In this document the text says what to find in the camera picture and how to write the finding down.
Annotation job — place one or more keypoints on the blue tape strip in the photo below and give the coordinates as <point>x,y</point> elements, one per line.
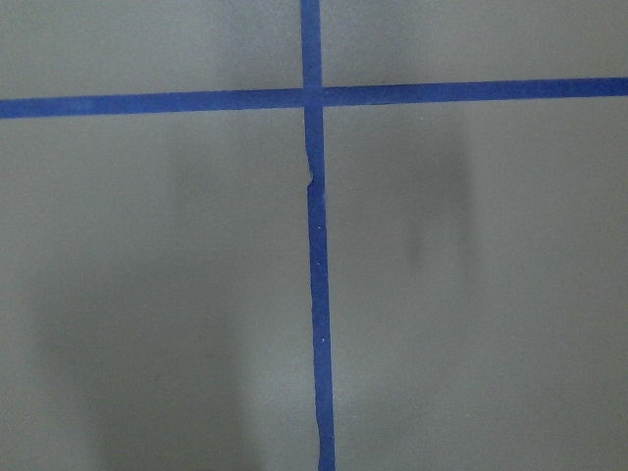
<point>147,104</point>
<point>318,255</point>

